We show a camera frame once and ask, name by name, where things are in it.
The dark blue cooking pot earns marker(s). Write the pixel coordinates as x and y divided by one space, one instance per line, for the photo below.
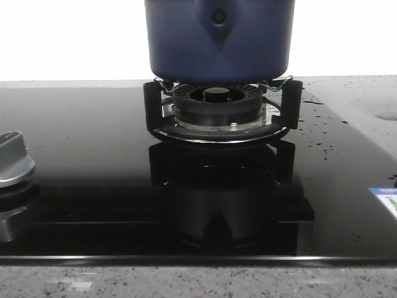
219 42

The black pot support grate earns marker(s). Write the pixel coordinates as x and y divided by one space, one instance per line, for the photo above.
282 99

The black round gas burner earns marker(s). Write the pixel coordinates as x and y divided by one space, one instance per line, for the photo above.
233 107

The black glass stove top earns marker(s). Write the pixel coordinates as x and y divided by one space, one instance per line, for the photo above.
104 191

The silver stove control knob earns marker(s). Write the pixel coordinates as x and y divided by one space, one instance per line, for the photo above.
16 164

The blue energy label sticker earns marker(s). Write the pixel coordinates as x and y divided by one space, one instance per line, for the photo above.
387 198

